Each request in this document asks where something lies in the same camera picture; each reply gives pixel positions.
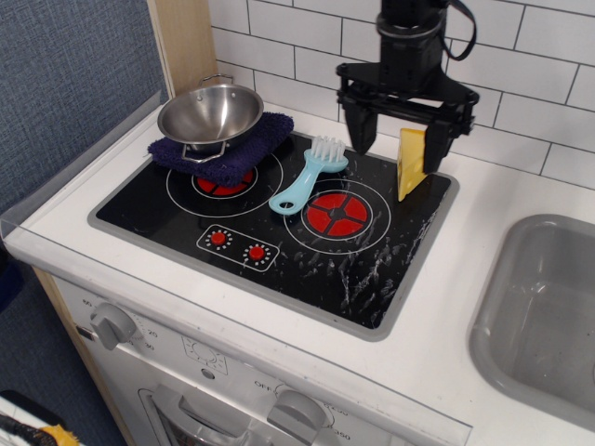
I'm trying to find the grey sink basin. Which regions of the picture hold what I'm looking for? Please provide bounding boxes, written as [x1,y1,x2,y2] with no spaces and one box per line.
[469,215,594,430]

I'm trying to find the dark blue folded cloth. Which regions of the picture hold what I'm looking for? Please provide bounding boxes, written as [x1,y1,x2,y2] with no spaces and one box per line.
[147,111,296,187]

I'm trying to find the grey right oven knob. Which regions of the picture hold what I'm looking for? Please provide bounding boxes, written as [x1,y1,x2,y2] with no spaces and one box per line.
[267,390,327,445]

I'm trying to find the silver oven door handle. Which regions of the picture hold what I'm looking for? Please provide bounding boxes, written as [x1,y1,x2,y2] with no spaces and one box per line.
[152,385,256,445]

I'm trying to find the stainless steel bowl with handles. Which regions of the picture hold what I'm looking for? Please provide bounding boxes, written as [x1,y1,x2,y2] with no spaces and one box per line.
[157,73,264,164]

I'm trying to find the grey oven knob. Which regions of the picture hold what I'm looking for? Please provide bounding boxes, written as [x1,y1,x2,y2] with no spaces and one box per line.
[267,390,327,445]
[90,303,137,350]

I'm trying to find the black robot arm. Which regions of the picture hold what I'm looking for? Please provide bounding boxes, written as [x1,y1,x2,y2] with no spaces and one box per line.
[336,1,480,174]

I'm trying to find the light blue dish brush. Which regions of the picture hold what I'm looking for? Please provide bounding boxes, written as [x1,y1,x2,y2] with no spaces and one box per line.
[269,137,349,216]

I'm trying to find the black toy stove top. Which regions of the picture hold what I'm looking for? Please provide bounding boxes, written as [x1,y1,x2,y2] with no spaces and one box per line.
[88,134,458,342]

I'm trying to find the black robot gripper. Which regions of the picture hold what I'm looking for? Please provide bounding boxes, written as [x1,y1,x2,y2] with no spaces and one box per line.
[337,27,479,173]

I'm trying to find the yellow object at bottom left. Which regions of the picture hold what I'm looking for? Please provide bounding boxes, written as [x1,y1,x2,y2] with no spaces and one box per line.
[41,425,80,446]

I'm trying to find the yellow toy cheese wedge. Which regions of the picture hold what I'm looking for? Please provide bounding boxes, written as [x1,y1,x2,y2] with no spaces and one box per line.
[397,128,427,202]

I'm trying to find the grey left oven knob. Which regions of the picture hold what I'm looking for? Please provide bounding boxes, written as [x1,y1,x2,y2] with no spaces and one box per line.
[90,303,137,350]

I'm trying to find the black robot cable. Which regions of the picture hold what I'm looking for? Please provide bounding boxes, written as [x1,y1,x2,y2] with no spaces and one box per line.
[443,0,478,61]

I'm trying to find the wooden side post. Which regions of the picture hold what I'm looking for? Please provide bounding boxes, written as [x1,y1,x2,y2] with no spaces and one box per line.
[147,0,218,98]

